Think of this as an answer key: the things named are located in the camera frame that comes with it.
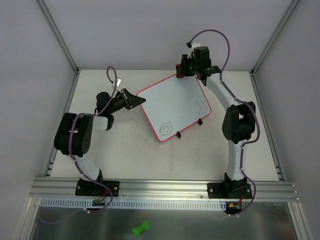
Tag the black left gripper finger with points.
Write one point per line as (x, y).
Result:
(135, 102)
(132, 98)

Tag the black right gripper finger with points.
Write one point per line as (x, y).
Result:
(200, 72)
(185, 69)

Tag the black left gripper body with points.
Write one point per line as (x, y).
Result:
(126, 99)

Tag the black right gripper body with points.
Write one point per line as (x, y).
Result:
(184, 69)

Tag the red whiteboard eraser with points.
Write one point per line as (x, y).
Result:
(179, 73)

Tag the pink framed whiteboard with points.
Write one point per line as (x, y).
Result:
(173, 105)

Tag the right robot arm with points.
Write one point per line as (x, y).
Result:
(239, 120)

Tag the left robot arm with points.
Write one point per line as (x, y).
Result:
(74, 134)

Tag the whiteboard stand foot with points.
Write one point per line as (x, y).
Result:
(200, 122)
(178, 134)

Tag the green bone shaped toy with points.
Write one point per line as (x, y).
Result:
(141, 228)

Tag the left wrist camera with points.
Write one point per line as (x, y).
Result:
(117, 83)

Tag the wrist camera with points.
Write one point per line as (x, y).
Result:
(117, 83)
(193, 45)

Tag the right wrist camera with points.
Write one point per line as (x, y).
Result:
(193, 45)

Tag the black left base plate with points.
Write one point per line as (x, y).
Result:
(90, 189)

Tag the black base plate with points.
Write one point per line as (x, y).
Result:
(90, 189)
(219, 191)

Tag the right aluminium frame post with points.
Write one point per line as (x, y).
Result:
(274, 36)

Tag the aluminium frame post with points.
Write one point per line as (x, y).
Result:
(274, 36)
(57, 34)

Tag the left aluminium frame post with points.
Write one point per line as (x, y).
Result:
(57, 34)

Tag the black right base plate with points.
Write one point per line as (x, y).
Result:
(219, 191)

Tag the aluminium mounting rail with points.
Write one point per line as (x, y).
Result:
(138, 189)

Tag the white slotted cable duct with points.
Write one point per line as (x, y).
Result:
(205, 205)

